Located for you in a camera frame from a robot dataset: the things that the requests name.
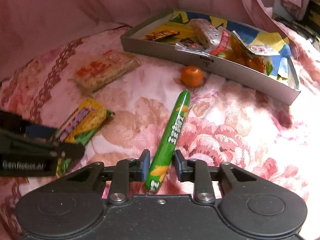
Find clear-wrapped corn cracker pack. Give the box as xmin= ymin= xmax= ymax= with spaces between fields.
xmin=72 ymin=49 xmax=140 ymax=93

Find green corn sausage stick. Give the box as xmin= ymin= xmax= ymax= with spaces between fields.
xmin=145 ymin=90 xmax=190 ymax=193

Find orange snack bag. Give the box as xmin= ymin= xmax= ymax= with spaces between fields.
xmin=207 ymin=27 xmax=280 ymax=76

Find pink curtain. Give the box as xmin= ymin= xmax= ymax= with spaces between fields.
xmin=1 ymin=0 xmax=274 ymax=78

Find yellow purple snack bar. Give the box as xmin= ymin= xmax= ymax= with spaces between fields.
xmin=51 ymin=98 xmax=115 ymax=178

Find grey cardboard tray box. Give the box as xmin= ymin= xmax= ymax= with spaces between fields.
xmin=120 ymin=9 xmax=300 ymax=105

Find orange mandarin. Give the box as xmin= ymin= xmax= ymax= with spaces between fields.
xmin=180 ymin=66 xmax=203 ymax=88

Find yellow brown snack packet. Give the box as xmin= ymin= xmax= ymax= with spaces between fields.
xmin=139 ymin=30 xmax=180 ymax=42

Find white wrapped cake packet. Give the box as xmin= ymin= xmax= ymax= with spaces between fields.
xmin=189 ymin=18 xmax=219 ymax=50

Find pink floral blanket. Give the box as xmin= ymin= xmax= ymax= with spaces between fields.
xmin=1 ymin=26 xmax=319 ymax=239

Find small dark candy packet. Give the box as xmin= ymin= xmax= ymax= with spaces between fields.
xmin=175 ymin=38 xmax=200 ymax=51

